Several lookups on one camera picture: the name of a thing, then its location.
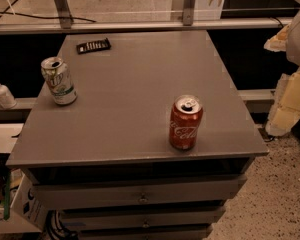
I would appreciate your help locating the bottom grey drawer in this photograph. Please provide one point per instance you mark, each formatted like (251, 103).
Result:
(177, 232)

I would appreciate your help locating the top grey drawer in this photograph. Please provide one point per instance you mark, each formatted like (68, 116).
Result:
(140, 192)

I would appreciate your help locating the black rectangular remote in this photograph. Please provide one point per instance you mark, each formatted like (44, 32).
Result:
(93, 46)

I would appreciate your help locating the white pump sanitizer bottle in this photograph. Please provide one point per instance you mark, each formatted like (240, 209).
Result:
(7, 100)

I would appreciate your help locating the middle grey drawer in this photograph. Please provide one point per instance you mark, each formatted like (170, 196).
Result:
(142, 218)

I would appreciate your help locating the grey drawer cabinet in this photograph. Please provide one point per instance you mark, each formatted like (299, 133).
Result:
(118, 128)

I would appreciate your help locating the green white 7up can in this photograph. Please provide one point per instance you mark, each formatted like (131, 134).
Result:
(59, 81)

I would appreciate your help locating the horizontal metal rail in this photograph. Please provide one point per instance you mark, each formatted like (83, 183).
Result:
(231, 23)

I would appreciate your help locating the metal frame post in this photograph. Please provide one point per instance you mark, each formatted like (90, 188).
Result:
(65, 17)
(188, 12)

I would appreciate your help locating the left metal frame post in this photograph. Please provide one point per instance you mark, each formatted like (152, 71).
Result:
(65, 17)

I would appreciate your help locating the grey drawer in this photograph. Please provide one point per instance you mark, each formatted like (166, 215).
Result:
(177, 232)
(142, 218)
(140, 192)

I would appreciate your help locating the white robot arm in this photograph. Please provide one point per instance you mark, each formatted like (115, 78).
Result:
(287, 40)

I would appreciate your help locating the right metal frame post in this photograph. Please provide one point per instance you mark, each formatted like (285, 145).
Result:
(188, 12)

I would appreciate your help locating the white cardboard box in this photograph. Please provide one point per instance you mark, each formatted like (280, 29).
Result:
(20, 211)

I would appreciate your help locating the red coca-cola can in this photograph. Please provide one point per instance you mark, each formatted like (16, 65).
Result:
(185, 119)

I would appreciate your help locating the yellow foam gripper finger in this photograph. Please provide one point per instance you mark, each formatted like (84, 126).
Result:
(285, 112)

